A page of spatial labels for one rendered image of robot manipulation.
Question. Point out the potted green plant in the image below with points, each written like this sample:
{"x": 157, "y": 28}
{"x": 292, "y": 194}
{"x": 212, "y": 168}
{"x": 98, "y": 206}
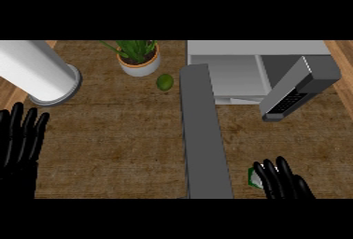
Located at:
{"x": 138, "y": 57}

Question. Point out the green and white milk carton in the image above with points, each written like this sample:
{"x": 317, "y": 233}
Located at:
{"x": 255, "y": 179}

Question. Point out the grey microwave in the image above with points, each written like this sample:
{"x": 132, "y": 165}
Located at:
{"x": 275, "y": 74}

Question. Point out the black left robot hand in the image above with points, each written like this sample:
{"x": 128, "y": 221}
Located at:
{"x": 18, "y": 161}

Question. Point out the white paper towel roll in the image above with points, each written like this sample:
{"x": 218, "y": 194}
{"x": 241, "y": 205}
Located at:
{"x": 38, "y": 70}

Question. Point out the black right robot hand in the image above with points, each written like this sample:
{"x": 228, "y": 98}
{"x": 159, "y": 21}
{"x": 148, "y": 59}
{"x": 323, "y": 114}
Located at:
{"x": 283, "y": 183}

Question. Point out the green avocado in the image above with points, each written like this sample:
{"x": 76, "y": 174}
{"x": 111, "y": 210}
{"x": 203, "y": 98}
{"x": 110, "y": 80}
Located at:
{"x": 165, "y": 82}

